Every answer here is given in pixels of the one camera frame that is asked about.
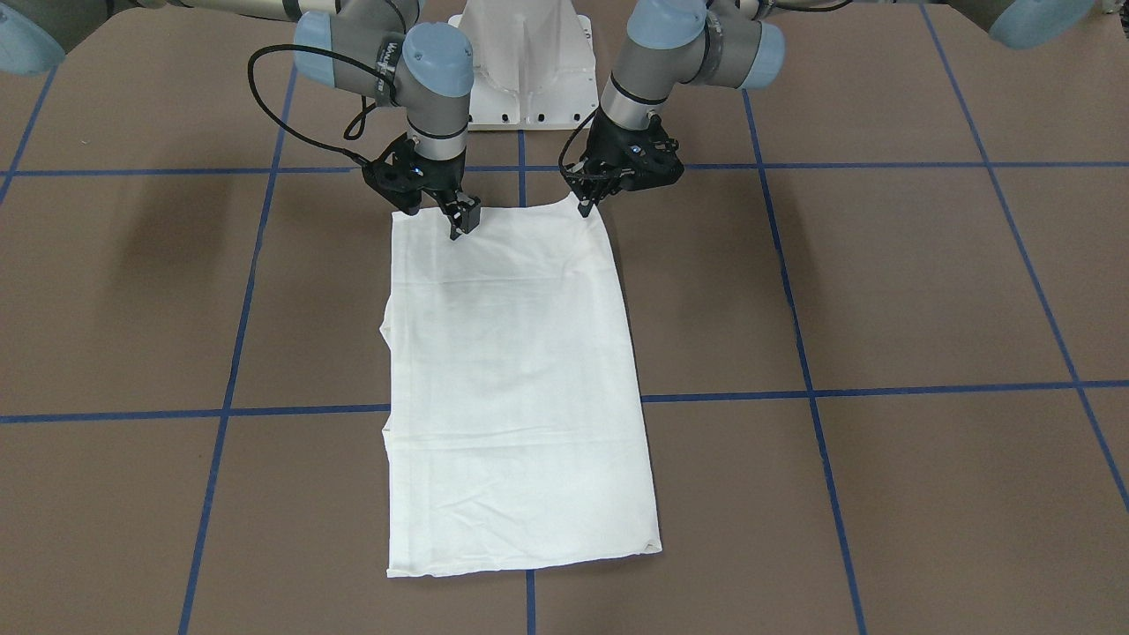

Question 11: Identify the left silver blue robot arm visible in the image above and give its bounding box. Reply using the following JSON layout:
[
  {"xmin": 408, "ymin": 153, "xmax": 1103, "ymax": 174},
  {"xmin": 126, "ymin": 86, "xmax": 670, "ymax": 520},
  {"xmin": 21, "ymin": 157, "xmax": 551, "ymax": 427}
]
[{"xmin": 559, "ymin": 1, "xmax": 844, "ymax": 217}]

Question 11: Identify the white camera mast pedestal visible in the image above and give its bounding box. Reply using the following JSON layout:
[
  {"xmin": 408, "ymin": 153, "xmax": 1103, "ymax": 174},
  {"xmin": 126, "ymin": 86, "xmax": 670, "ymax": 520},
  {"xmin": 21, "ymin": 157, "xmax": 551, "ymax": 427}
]
[{"xmin": 447, "ymin": 1, "xmax": 598, "ymax": 131}]

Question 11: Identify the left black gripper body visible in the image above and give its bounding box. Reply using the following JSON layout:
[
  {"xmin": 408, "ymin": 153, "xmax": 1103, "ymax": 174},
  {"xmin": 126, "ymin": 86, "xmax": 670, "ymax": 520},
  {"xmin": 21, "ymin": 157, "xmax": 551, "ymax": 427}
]
[{"xmin": 560, "ymin": 108, "xmax": 684, "ymax": 208}]

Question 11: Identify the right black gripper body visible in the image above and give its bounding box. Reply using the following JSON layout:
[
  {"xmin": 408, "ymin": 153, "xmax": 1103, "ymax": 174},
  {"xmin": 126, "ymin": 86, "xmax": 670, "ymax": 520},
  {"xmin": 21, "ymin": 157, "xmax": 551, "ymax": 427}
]
[{"xmin": 362, "ymin": 133, "xmax": 481, "ymax": 220}]

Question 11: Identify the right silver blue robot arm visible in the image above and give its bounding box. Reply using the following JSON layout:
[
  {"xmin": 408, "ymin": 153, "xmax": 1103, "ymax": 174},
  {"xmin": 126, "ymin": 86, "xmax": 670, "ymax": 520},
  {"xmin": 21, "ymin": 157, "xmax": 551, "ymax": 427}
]
[{"xmin": 1, "ymin": 1, "xmax": 481, "ymax": 240}]

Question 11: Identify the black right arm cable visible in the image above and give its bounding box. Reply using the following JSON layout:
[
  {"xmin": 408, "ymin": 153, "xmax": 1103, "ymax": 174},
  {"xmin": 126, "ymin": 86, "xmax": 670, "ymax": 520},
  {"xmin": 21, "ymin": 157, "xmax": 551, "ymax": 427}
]
[{"xmin": 247, "ymin": 44, "xmax": 390, "ymax": 168}]

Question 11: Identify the white long-sleeve printed shirt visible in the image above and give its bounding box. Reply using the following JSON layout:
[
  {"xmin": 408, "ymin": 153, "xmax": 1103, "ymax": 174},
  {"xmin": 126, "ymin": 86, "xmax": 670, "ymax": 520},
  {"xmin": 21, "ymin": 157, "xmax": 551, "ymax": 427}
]
[{"xmin": 380, "ymin": 195, "xmax": 662, "ymax": 579}]

